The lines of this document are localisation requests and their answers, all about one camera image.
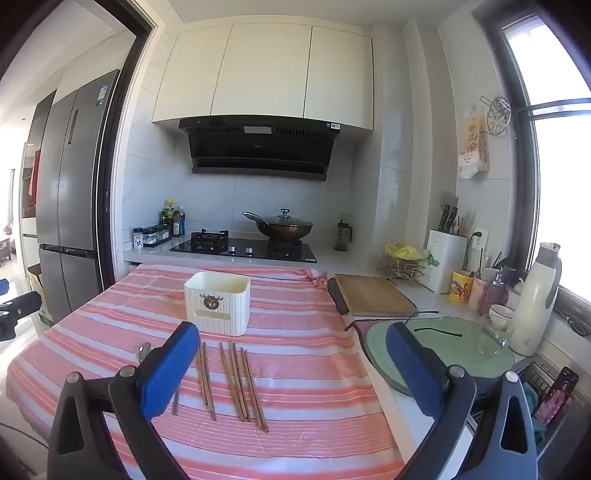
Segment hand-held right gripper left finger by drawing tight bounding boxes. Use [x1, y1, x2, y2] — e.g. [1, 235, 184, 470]
[47, 322, 200, 480]

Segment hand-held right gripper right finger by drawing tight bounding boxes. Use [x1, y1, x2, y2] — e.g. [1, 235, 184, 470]
[385, 322, 539, 480]

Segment metal spoon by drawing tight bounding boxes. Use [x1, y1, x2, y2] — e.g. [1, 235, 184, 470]
[137, 342, 180, 416]

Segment pair of wooden chopsticks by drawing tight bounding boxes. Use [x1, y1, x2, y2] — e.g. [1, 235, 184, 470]
[219, 342, 245, 422]

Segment white ribbed utensil box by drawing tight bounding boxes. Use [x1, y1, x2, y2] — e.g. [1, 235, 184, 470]
[184, 271, 251, 337]

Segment cardboard box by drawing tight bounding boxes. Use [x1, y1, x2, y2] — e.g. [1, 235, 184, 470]
[27, 265, 54, 326]

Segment green round board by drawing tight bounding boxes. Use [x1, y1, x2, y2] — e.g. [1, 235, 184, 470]
[365, 318, 515, 398]

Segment wooden cutting board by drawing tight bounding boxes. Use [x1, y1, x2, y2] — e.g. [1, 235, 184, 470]
[335, 273, 419, 318]

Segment clear glass cup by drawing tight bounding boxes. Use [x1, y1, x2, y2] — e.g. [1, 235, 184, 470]
[479, 315, 514, 356]

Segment yellow printed mug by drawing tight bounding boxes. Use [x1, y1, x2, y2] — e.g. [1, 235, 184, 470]
[450, 270, 475, 304]

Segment pink cup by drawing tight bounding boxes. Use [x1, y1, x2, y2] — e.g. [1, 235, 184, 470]
[468, 277, 489, 310]

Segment black brush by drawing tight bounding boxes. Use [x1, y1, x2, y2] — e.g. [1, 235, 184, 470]
[327, 277, 348, 316]

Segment white bowls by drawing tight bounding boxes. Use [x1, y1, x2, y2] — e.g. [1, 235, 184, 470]
[488, 304, 517, 333]

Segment purple plastic bottle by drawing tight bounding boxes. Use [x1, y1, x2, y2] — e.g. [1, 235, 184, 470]
[478, 272, 509, 317]

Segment white knife block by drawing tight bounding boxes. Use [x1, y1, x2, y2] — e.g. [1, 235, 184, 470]
[425, 228, 468, 295]

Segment yellow plastic bag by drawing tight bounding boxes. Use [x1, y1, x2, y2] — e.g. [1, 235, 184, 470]
[385, 243, 439, 268]

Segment pink striped tablecloth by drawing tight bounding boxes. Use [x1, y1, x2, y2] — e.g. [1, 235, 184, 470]
[6, 264, 407, 480]

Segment black dish rack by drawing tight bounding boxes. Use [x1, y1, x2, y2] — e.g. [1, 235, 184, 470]
[466, 362, 580, 462]

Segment spice jar rack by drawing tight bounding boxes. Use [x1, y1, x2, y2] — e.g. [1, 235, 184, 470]
[143, 224, 173, 247]

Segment grey refrigerator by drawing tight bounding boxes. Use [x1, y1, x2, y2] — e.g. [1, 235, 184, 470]
[28, 69, 121, 326]

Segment black gas cooktop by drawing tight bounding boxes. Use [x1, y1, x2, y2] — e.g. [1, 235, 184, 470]
[169, 229, 318, 264]

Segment white thermos jug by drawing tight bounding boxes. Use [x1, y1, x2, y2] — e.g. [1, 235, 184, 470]
[509, 242, 563, 357]

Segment glass french press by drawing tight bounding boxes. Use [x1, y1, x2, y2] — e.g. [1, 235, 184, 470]
[333, 217, 352, 252]

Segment smartphone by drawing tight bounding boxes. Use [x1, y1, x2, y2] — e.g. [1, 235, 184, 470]
[536, 367, 579, 428]

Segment dark wok with glass lid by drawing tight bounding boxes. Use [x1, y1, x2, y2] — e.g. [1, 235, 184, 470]
[243, 209, 315, 241]

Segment hanging printed packet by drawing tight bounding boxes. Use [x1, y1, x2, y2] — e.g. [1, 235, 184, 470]
[458, 107, 490, 180]

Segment black range hood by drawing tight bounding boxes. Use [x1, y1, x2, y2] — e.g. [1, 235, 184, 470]
[178, 117, 342, 182]

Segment wire basket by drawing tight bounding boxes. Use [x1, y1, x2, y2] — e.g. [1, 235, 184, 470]
[379, 251, 432, 281]

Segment black handle knives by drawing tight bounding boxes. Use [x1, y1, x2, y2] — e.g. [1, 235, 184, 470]
[441, 203, 460, 234]

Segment hanging wire steaming rack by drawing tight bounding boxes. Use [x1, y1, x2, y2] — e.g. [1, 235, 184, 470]
[480, 96, 518, 138]

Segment white wall cabinet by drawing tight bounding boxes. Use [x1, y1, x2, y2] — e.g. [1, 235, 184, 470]
[151, 23, 374, 132]

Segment dark frame window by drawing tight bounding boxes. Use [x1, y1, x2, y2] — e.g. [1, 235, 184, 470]
[475, 0, 591, 333]

